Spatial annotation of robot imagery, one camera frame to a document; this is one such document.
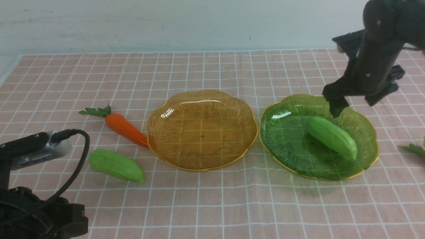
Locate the green ribbed plastic plate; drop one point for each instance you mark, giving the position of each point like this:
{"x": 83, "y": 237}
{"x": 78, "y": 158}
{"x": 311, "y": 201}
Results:
{"x": 283, "y": 133}

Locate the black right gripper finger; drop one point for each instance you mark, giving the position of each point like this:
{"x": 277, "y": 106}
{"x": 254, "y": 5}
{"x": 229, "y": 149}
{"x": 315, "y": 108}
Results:
{"x": 337, "y": 106}

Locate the green toy gourd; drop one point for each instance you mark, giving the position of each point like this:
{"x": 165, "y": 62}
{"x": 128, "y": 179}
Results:
{"x": 115, "y": 165}
{"x": 332, "y": 137}

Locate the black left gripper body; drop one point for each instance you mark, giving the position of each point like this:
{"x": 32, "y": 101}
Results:
{"x": 59, "y": 220}

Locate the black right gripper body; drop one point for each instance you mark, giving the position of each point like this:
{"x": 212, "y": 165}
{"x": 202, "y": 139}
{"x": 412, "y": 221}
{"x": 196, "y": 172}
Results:
{"x": 371, "y": 71}

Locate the pink checkered tablecloth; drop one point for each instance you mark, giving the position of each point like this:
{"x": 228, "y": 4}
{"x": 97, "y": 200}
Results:
{"x": 254, "y": 198}

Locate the amber ribbed plastic plate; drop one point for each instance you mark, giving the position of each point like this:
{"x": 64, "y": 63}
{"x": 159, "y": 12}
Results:
{"x": 200, "y": 131}

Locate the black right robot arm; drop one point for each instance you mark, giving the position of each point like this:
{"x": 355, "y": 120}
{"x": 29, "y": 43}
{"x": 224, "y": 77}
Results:
{"x": 395, "y": 19}

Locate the orange toy carrot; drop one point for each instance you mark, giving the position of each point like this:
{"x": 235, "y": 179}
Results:
{"x": 418, "y": 149}
{"x": 118, "y": 124}

